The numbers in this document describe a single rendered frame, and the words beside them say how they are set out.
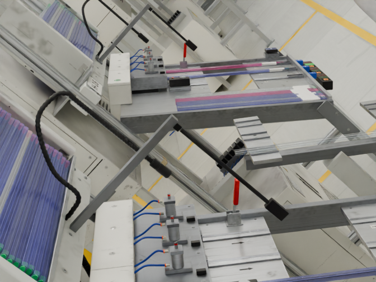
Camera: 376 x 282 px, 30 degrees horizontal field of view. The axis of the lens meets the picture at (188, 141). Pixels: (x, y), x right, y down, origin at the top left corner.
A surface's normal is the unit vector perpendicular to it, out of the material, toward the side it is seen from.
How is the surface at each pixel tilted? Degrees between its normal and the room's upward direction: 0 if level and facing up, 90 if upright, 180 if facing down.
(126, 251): 43
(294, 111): 90
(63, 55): 90
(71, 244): 90
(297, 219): 90
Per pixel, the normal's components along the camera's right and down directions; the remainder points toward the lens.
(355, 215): -0.09, -0.94
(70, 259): 0.67, -0.72
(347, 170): 0.08, 0.33
